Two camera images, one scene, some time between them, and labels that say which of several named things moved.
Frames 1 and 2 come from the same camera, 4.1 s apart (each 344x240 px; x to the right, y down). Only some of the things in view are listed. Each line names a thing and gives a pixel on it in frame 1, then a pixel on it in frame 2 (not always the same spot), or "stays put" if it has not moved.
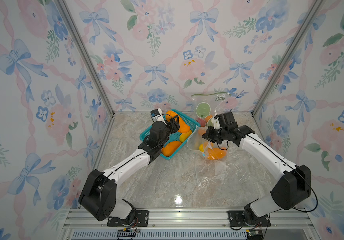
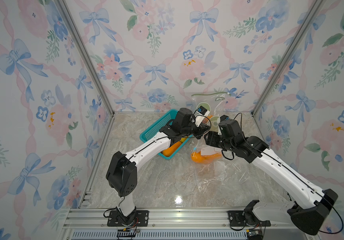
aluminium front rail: x=190 y=224 stays put
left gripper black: x=171 y=125 -> x=201 y=130
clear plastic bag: x=213 y=167 stays put
